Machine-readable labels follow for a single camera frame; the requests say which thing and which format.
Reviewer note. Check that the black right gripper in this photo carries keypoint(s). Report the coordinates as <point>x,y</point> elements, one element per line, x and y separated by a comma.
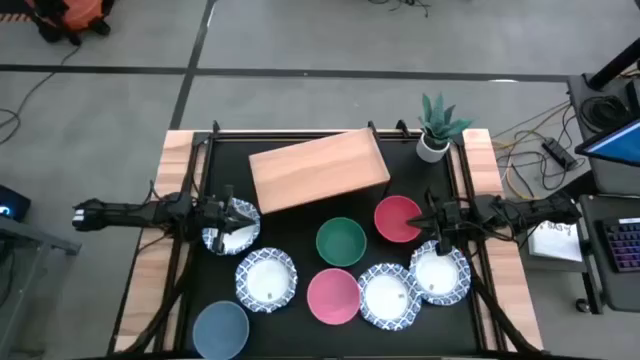
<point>450,217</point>

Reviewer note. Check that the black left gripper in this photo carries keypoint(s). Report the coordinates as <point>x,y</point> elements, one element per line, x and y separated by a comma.
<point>215,215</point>

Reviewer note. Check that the blue patterned paper bowl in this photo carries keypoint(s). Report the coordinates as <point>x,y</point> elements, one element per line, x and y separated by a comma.
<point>245,240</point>
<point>389,297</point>
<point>437,275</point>
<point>266,280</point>

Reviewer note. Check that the red plastic bowl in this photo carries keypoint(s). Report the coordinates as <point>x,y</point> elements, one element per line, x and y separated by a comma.
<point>392,220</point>

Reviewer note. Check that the green plastic bowl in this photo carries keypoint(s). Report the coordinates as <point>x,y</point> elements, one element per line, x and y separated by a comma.
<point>341,242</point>

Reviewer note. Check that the blue plastic bowl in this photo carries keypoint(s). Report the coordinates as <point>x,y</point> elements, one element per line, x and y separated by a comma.
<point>221,331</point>

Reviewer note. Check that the pink plastic bowl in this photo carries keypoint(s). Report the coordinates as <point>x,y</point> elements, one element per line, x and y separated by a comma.
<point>333,297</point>

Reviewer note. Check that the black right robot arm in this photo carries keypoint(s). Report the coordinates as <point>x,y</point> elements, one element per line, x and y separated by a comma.
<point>540,210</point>

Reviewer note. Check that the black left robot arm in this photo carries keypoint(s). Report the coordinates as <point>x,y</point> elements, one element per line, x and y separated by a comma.
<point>125,215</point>

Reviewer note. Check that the wooden shelf with black legs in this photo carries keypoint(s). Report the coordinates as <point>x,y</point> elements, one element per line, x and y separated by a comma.
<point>315,170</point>

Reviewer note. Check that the snake plant in white pot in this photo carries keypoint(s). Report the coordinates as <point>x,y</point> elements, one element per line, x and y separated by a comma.
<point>435,135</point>

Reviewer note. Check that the white paper sheet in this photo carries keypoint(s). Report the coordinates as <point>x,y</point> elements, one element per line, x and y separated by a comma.
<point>555,242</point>

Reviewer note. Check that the black table mat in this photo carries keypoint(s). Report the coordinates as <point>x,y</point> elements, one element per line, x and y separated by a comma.
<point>300,340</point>

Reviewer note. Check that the black power strip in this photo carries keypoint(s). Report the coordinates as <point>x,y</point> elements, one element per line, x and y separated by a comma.
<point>559,152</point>

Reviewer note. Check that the grey metal computer cart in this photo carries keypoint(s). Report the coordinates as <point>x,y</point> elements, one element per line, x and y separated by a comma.
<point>600,180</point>

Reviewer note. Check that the backlit computer keyboard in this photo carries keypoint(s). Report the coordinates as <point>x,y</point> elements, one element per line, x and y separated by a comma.
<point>625,245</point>

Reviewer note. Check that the computer monitor with blue screen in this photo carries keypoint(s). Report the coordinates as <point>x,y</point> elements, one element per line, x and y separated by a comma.
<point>612,145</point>

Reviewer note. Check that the grey metal workbench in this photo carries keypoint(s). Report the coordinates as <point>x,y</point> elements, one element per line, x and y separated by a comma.
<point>30,237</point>

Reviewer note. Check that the black computer tower blue light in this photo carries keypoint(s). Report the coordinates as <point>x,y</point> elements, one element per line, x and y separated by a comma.
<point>12,205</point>

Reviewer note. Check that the black metal pole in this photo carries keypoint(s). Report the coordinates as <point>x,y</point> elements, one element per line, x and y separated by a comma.
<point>615,67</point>

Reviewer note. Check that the orange shop vacuum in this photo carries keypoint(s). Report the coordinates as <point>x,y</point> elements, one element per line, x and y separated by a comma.
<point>75,15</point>

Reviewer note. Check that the black frame clamp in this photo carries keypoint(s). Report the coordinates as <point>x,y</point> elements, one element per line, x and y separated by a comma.
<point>215,127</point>
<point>402,128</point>
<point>372,127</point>

